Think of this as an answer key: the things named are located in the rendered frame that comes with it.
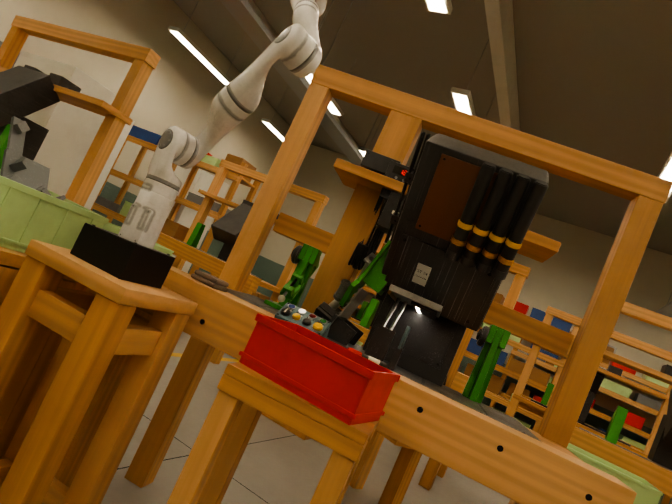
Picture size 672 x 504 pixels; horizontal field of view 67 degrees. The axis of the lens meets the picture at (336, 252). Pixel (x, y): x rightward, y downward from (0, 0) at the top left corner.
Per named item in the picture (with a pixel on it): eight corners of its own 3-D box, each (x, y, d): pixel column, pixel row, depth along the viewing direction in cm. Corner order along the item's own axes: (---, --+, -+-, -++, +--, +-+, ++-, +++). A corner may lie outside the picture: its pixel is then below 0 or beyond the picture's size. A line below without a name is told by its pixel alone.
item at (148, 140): (173, 311, 665) (246, 157, 684) (59, 247, 771) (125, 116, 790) (198, 316, 714) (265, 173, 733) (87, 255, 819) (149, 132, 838)
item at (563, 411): (566, 448, 180) (664, 203, 188) (216, 282, 215) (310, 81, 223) (560, 443, 188) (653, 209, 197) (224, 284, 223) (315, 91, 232)
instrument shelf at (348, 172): (557, 252, 180) (561, 242, 181) (332, 166, 201) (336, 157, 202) (542, 263, 204) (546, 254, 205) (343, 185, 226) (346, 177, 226)
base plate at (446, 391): (540, 449, 139) (543, 442, 139) (207, 289, 165) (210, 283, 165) (515, 425, 180) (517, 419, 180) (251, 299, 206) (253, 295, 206)
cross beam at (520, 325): (565, 356, 193) (574, 335, 194) (272, 230, 224) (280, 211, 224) (562, 356, 198) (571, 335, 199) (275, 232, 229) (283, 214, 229)
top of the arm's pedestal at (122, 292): (118, 304, 115) (126, 288, 115) (23, 252, 125) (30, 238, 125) (192, 316, 145) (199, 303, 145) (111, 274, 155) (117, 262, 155)
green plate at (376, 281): (368, 305, 164) (409, 255, 164) (348, 289, 166) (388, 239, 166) (372, 307, 175) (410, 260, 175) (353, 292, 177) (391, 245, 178)
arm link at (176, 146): (180, 124, 133) (153, 183, 131) (208, 141, 140) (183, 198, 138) (162, 122, 139) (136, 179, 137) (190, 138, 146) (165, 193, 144)
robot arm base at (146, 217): (142, 245, 131) (169, 185, 132) (112, 233, 132) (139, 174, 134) (159, 251, 140) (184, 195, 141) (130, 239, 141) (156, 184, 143)
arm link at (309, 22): (330, 17, 139) (310, -8, 135) (326, 67, 122) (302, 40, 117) (305, 37, 144) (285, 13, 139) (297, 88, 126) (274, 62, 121)
